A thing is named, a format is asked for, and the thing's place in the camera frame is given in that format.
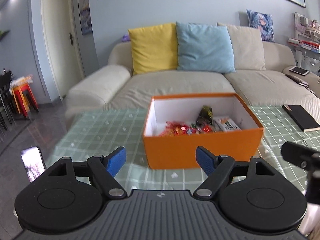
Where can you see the red stacked stools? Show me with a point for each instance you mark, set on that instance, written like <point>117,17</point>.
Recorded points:
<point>23,95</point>

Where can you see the beige cushion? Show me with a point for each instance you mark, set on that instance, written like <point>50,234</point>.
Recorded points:
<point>247,47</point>

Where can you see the white smartphone on sofa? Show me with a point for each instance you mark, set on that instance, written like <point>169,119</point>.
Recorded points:
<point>299,71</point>

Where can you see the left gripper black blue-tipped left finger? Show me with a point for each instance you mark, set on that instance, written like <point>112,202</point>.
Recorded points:
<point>90,179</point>

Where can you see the black remote on sofa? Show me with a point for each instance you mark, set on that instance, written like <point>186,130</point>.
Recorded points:
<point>297,80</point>

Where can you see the wall poster by door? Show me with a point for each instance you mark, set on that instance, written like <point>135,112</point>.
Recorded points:
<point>85,17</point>

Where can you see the orange cardboard box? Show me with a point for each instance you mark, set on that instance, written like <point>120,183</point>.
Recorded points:
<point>179,151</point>

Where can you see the anime print pillow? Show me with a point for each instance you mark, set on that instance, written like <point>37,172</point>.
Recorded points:
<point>263,22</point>

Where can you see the yellow cushion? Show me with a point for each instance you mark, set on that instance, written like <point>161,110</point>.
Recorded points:
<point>154,48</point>

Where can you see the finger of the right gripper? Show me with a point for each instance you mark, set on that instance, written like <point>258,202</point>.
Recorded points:
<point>301,156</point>

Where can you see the white door with handle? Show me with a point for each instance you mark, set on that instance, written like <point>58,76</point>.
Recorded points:
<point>61,44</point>

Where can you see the phone with lit screen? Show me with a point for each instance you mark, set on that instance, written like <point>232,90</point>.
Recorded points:
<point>33,162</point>

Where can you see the beige fabric sofa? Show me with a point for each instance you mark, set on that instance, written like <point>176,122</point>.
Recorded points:
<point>115,87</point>

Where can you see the white orange snack packet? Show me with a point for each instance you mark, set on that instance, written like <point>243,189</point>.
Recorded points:
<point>226,124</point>

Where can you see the dark yellow snack bag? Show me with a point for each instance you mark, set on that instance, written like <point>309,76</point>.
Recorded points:
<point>205,117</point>

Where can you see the white shelf with books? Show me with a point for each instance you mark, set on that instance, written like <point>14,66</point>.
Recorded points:
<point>305,43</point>

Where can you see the red chips bag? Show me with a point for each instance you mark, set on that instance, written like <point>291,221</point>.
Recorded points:
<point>176,128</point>

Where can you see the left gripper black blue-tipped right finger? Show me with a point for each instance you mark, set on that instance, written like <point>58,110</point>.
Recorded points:
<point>225,174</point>

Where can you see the black dining chair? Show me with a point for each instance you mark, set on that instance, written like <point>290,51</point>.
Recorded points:
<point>7,100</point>

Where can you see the light blue cushion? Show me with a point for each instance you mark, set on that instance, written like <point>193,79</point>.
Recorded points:
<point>204,48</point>

